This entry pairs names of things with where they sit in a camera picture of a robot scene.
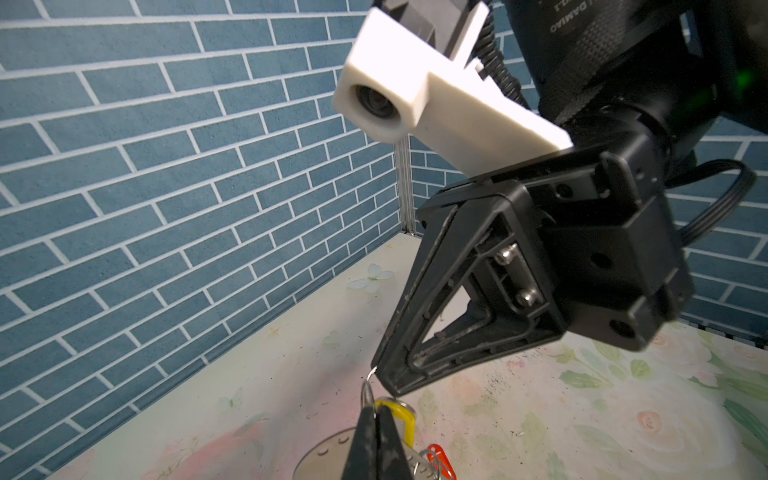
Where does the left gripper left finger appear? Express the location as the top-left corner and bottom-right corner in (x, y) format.
(341, 406), (378, 480)

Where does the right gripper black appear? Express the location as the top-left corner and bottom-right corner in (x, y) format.
(371, 132), (693, 396)

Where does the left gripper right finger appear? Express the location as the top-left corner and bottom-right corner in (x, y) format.
(377, 413), (413, 480)

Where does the key with red tag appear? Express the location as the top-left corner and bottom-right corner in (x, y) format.
(424, 443), (457, 480)

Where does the key with yellow tag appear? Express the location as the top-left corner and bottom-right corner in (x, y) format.
(375, 397), (416, 447)

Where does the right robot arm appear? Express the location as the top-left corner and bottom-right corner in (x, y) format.
(372, 1), (767, 396)

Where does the right corner aluminium post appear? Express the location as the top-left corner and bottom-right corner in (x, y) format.
(393, 137), (417, 236)

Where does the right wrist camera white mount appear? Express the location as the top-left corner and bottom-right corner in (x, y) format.
(333, 1), (573, 177)

